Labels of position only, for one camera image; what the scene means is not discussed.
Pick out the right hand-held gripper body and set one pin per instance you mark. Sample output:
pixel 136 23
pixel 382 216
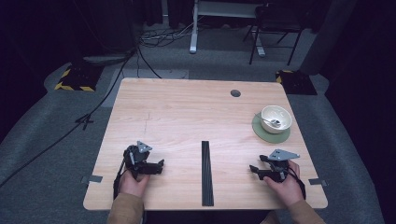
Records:
pixel 278 171

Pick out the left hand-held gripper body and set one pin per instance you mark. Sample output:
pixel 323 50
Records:
pixel 137 163

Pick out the white ceramic bowl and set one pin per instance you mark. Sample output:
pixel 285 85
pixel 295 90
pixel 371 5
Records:
pixel 281 127

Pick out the person's left hand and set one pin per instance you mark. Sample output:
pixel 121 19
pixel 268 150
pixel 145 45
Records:
pixel 132 185

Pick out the person's right hand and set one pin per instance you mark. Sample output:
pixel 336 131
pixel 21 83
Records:
pixel 291 189

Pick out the green round plate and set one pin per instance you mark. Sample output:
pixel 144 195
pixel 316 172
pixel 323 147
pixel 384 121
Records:
pixel 270 137

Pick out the metal spoon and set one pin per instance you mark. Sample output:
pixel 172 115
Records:
pixel 274 122

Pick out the grey tape piece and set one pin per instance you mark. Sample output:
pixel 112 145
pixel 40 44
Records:
pixel 93 179
pixel 317 182

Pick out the dark round table grommet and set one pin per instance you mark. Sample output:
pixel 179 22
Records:
pixel 235 93

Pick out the black yellow striped base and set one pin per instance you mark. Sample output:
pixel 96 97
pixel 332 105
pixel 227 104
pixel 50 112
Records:
pixel 297 84
pixel 79 79

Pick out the grey pillar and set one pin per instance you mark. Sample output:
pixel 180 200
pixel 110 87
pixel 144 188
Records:
pixel 327 37

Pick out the black chair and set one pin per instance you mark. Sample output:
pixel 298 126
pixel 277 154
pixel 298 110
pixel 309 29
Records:
pixel 277 18

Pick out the white desk frame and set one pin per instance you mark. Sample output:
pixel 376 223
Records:
pixel 194 31

